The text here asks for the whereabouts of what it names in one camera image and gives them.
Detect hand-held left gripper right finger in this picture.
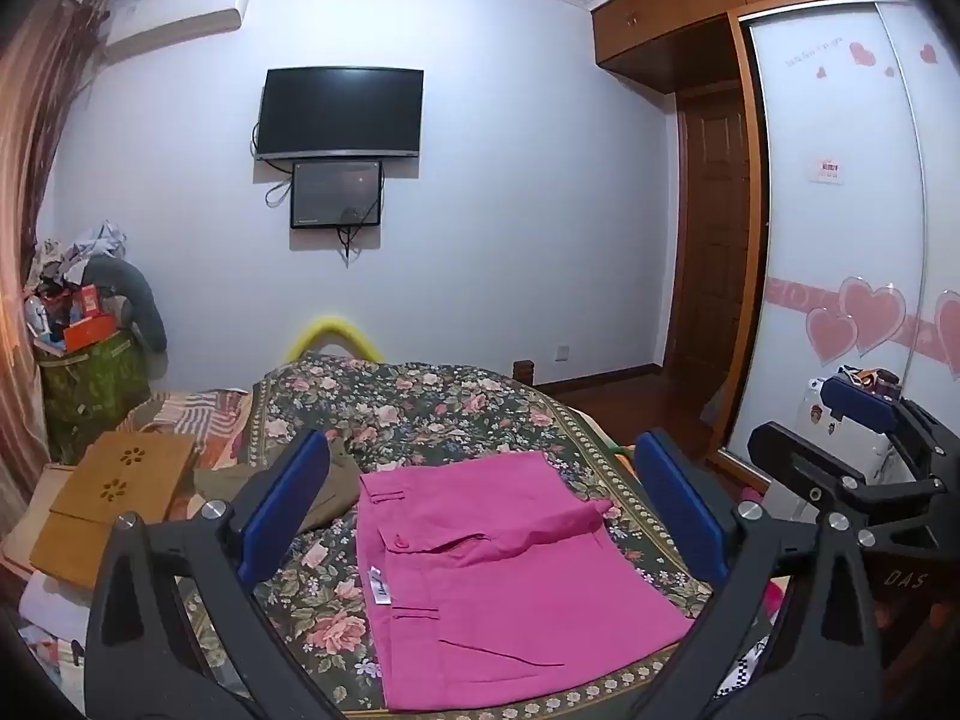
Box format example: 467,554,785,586
626,431,877,720

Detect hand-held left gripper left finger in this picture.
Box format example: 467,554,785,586
84,427,342,720

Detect black wall television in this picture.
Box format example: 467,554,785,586
253,66,425,162

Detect white stickered appliance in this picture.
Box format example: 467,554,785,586
791,379,905,485

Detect striped pink cloth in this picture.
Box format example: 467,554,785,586
127,388,252,440

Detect white air conditioner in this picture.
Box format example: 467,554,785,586
103,0,248,65

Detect white paper sheets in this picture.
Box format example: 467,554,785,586
16,568,89,665

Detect dark floral blanket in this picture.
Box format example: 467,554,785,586
180,354,713,720

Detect white heart-print wardrobe door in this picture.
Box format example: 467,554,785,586
705,0,960,481

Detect black white checkered cloth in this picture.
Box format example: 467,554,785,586
712,630,773,702

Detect wooden lap desk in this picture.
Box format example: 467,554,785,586
30,431,200,590

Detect pink pants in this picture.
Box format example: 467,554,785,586
355,451,695,713

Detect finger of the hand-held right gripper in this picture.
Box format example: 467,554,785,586
823,375,947,477
748,424,863,511

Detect green fabric hamper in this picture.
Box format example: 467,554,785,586
36,330,151,466

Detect pile of crumpled clothes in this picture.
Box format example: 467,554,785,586
26,220,128,301

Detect wooden overhead cabinet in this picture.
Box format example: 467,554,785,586
590,0,912,95

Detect brown wooden door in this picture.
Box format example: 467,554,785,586
664,86,755,391

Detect olive green pants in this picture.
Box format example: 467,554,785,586
193,431,362,530

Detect brown striped curtain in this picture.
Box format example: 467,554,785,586
0,0,113,511

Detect small black wall screen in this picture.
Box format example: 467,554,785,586
290,160,384,230

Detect orange box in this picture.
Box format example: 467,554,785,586
63,313,119,352

